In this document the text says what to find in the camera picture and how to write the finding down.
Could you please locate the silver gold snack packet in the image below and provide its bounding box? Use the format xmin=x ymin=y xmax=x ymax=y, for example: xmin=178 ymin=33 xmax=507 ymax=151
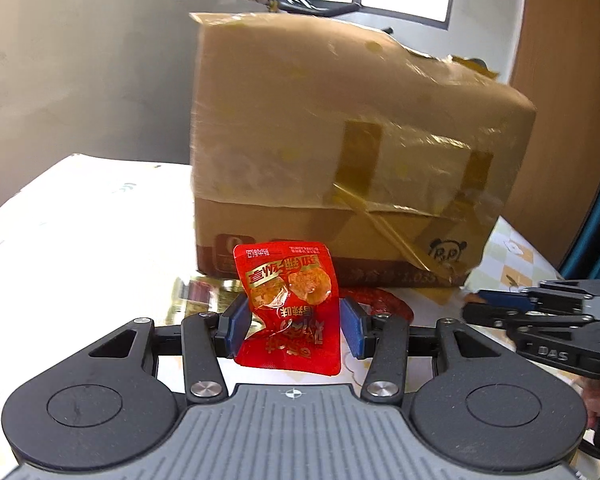
xmin=170 ymin=275 xmax=242 ymax=322

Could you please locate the black exercise bike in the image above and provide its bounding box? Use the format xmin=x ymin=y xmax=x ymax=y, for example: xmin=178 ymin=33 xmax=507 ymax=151
xmin=258 ymin=0 xmax=397 ymax=37

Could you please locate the brown cardboard box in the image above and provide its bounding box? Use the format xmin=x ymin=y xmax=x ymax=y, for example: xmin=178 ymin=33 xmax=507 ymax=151
xmin=189 ymin=9 xmax=539 ymax=292

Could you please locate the red snack packet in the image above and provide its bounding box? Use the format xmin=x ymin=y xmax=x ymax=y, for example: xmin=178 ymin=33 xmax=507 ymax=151
xmin=233 ymin=240 xmax=342 ymax=377

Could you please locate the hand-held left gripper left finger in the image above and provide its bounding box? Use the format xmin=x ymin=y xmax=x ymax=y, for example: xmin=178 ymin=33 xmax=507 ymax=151
xmin=87 ymin=293 xmax=254 ymax=404

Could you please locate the small dark snack packet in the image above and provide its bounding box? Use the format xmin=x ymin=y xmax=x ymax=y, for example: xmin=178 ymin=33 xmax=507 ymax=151
xmin=185 ymin=280 xmax=216 ymax=306

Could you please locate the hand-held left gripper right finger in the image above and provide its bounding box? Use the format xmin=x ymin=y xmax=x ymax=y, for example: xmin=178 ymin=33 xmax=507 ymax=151
xmin=339 ymin=298 xmax=506 ymax=404

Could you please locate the red sausage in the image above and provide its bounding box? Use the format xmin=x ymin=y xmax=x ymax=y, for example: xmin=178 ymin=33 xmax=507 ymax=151
xmin=340 ymin=287 xmax=414 ymax=322

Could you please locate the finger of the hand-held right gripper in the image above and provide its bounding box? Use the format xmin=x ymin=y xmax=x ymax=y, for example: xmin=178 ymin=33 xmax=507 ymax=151
xmin=479 ymin=279 xmax=600 ymax=312
xmin=462 ymin=303 xmax=597 ymax=332

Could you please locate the brown wooden door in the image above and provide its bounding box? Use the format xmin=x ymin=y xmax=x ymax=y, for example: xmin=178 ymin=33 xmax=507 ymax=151
xmin=509 ymin=0 xmax=600 ymax=272

